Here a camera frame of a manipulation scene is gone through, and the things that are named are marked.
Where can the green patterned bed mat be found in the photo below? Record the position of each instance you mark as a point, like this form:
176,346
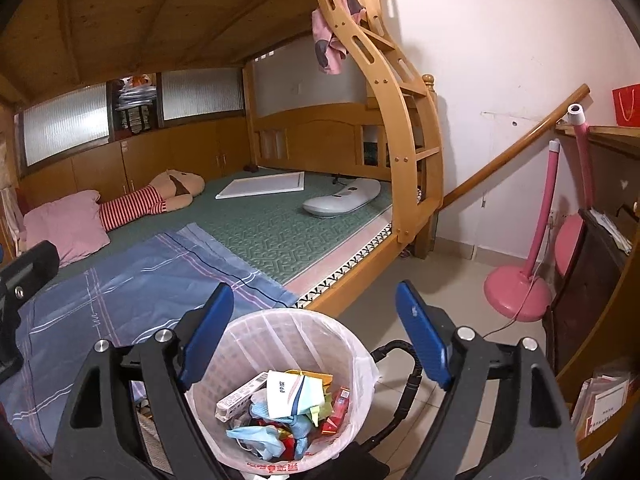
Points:
260,240

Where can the white paper box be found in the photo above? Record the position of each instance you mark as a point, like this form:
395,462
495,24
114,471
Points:
240,397

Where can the white guitar-shaped device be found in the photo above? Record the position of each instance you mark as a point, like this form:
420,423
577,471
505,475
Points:
340,200

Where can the white bin with bag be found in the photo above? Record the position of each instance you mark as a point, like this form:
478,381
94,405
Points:
280,330

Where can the pink hanging cloth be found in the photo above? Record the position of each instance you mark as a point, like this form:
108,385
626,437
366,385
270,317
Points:
325,40

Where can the white flat board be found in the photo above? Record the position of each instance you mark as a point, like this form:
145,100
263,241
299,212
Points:
265,185

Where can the white and red clothes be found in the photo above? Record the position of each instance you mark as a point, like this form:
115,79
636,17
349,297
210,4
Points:
10,210

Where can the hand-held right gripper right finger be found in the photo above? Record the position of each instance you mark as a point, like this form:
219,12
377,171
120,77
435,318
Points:
422,340

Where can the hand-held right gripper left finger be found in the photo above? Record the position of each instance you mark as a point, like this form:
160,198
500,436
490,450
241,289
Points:
210,330

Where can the pink pillow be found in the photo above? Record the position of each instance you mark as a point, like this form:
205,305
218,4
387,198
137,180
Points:
65,225

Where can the blue checked bed sheet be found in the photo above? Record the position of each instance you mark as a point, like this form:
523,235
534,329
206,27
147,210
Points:
125,280

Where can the cluttered shelf items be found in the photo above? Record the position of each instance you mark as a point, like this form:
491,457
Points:
134,105

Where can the blue face mask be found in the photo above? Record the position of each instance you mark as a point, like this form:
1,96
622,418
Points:
255,437

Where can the wooden desk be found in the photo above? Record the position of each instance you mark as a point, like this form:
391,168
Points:
615,160

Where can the red gift bag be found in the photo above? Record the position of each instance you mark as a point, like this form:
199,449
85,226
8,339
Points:
627,107

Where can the dark brown chair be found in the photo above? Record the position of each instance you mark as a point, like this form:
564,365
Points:
590,280

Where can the wooden handrail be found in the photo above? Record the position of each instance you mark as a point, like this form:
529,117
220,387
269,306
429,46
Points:
515,150

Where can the pink floor stand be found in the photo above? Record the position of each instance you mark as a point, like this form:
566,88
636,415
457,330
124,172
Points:
582,160
515,295

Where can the wooden bunk bed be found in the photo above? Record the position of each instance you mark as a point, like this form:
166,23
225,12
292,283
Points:
320,125

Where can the stack of papers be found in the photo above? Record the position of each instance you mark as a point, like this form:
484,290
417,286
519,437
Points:
605,400

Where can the wooden bed ladder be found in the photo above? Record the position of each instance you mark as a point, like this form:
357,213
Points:
402,160

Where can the ribbed glass sliding panel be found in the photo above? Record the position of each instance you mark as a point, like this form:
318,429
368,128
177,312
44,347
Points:
65,125
202,92

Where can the striped plush toy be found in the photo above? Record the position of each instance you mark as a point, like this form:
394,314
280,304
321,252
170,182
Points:
130,205

